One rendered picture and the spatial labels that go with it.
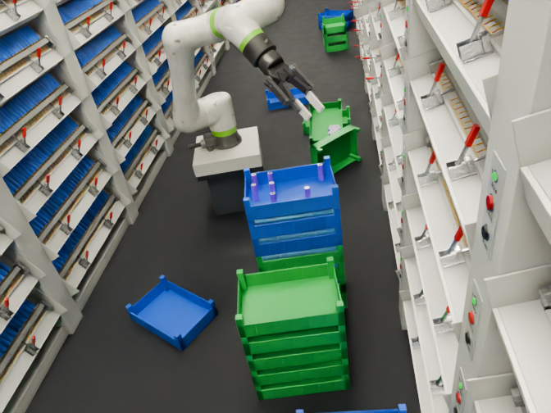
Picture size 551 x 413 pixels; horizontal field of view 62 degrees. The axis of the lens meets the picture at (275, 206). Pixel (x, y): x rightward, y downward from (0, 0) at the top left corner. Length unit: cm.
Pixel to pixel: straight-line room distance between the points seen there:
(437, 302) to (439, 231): 19
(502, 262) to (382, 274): 140
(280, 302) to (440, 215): 60
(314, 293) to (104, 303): 103
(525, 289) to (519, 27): 28
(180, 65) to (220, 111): 34
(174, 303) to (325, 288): 76
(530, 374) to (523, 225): 15
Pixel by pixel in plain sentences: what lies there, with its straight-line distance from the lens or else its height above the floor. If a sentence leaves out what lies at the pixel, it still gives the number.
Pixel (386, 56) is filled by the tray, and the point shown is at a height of 75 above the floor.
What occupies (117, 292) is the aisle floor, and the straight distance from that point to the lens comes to 214.
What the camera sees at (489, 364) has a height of 81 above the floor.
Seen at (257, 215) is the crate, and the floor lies 50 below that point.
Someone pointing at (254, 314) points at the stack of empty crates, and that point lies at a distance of 140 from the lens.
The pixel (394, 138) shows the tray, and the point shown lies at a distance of 172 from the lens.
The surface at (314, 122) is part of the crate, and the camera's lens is 294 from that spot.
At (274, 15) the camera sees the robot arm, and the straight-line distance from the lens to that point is 155.
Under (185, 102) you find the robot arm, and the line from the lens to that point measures 203.
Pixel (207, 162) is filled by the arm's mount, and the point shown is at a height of 34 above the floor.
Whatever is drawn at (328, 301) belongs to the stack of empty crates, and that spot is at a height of 32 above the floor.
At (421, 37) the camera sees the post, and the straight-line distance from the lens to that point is 115.
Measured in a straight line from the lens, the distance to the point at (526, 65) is 46.
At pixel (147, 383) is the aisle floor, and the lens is 178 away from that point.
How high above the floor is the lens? 137
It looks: 36 degrees down
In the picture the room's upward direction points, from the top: 10 degrees counter-clockwise
